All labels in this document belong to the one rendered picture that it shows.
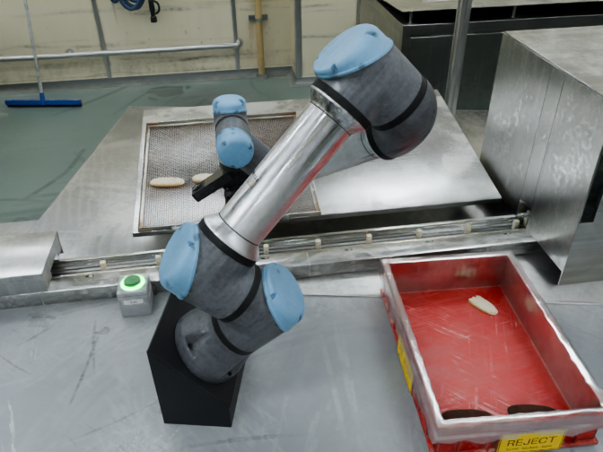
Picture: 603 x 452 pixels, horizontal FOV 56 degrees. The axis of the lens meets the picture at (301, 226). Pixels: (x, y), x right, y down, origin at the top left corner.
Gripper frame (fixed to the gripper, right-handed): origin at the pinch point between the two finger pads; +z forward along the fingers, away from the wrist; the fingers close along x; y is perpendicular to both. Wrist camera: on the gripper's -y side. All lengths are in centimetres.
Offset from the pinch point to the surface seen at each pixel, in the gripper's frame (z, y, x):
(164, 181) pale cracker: -0.1, -18.9, 27.4
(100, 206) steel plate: 11, -40, 34
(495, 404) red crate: 10, 50, -53
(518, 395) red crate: 10, 55, -52
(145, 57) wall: 72, -68, 369
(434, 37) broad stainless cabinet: 5, 110, 167
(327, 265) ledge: 7.3, 23.5, -8.7
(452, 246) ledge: 7, 57, -7
